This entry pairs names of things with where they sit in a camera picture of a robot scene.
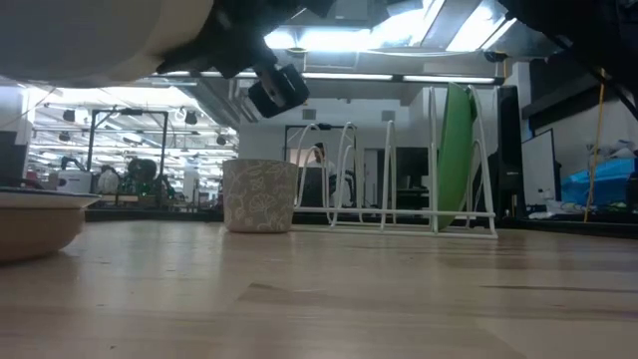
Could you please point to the black pillar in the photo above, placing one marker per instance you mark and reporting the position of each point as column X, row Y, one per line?
column 511, row 149

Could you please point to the green plate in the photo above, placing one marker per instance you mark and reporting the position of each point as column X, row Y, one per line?
column 456, row 149

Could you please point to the white board black frame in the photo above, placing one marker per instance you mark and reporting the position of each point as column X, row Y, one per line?
column 541, row 164

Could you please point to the blue tarp cover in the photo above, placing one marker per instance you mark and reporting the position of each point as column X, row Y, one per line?
column 603, row 184

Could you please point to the blue spiral patterned plate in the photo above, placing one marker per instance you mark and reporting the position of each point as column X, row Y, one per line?
column 45, row 199

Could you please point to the black metal frame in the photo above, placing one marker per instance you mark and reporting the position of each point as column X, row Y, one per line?
column 129, row 111
column 286, row 144

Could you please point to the black computer monitor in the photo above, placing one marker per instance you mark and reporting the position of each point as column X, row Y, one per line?
column 314, row 189

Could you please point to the bright ceiling light panel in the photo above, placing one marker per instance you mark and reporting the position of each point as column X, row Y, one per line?
column 324, row 40

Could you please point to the person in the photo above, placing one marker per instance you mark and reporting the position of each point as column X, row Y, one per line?
column 320, row 152

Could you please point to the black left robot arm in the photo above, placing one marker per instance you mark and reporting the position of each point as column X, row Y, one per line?
column 12, row 164

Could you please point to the grey floral patterned cup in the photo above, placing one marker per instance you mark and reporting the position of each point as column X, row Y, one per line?
column 259, row 199

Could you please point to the grey square wall vent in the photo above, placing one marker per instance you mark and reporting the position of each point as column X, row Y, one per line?
column 310, row 114
column 386, row 115

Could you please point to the black hanging spotlight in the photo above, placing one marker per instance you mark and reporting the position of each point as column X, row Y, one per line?
column 222, row 140
column 191, row 117
column 64, row 136
column 68, row 115

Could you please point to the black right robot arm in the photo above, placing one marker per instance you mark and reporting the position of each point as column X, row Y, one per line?
column 588, row 30

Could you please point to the white appliance box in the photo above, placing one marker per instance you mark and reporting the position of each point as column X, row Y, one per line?
column 75, row 182

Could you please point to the black ceiling camera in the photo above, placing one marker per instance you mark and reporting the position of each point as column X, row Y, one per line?
column 496, row 57

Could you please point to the dark shelf furniture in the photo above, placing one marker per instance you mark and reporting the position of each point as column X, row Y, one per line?
column 414, row 169

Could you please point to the grey ceramic plate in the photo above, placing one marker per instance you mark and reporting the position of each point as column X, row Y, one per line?
column 85, row 35

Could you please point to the white plastic bag pile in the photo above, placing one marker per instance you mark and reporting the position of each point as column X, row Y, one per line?
column 620, row 149

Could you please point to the black table frame rail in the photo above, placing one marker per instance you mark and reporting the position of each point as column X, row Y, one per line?
column 149, row 216

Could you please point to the dark equipment with green lights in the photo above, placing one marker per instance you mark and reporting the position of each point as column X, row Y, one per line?
column 142, row 172

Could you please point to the white ceiling light tube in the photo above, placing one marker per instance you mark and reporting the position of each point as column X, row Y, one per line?
column 448, row 79
column 346, row 76

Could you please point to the long ceiling light strip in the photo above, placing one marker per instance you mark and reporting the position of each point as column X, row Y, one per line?
column 473, row 27

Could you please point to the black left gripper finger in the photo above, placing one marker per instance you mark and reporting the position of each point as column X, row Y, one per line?
column 187, row 62

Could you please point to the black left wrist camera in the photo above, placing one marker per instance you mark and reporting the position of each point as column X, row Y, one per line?
column 281, row 92

